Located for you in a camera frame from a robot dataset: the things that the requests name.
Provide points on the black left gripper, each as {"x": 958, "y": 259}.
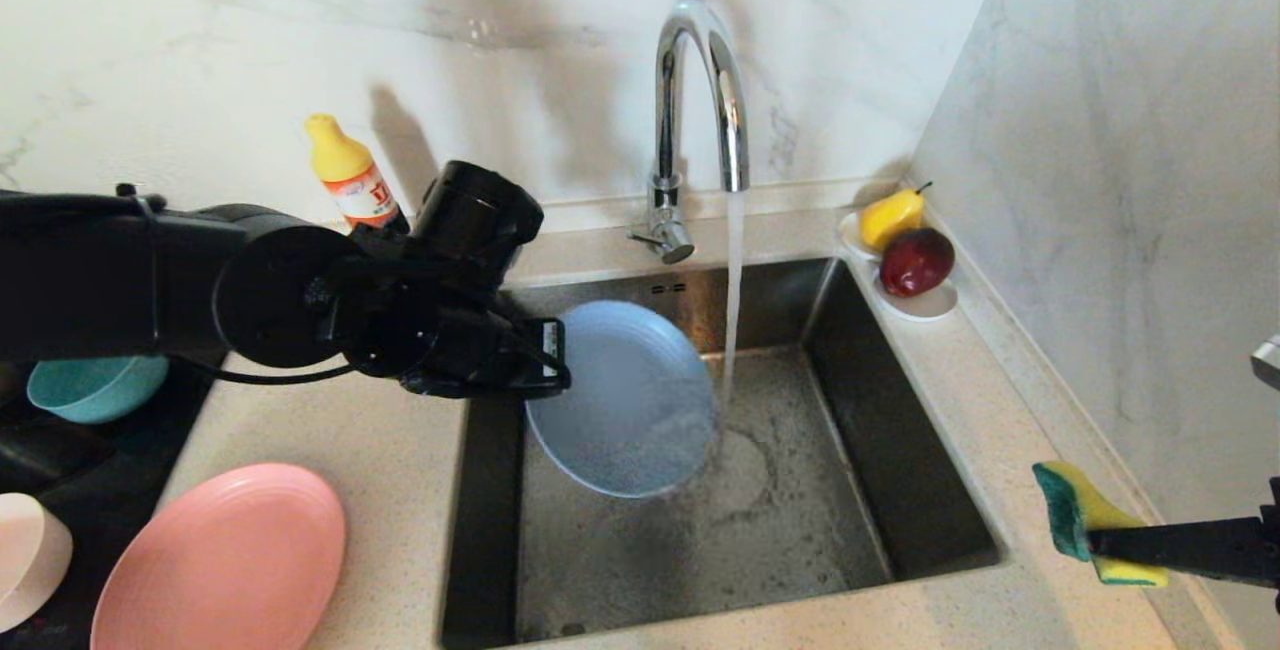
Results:
{"x": 480, "y": 355}

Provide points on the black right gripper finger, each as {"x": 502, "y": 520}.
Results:
{"x": 1190, "y": 548}

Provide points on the yellow green sponge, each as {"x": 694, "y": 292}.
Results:
{"x": 1065, "y": 510}

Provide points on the blue plate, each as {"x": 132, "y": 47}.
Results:
{"x": 630, "y": 400}

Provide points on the dish soap bottle yellow cap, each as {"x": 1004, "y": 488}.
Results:
{"x": 345, "y": 170}

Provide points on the chrome gooseneck faucet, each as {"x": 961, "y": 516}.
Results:
{"x": 666, "y": 110}

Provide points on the teal bowl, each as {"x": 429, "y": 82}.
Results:
{"x": 95, "y": 392}

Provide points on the small light pink plate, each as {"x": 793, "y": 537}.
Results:
{"x": 30, "y": 560}

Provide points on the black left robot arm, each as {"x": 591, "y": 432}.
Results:
{"x": 150, "y": 280}

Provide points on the stainless steel sink basin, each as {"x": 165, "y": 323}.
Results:
{"x": 780, "y": 550}

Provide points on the small white fruit dish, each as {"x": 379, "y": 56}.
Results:
{"x": 928, "y": 308}

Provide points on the black glass cooktop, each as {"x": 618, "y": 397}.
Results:
{"x": 110, "y": 470}

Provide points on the dark red apple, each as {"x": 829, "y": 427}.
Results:
{"x": 915, "y": 264}

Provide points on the yellow pear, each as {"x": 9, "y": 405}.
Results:
{"x": 890, "y": 218}

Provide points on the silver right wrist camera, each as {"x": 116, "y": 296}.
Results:
{"x": 1268, "y": 362}

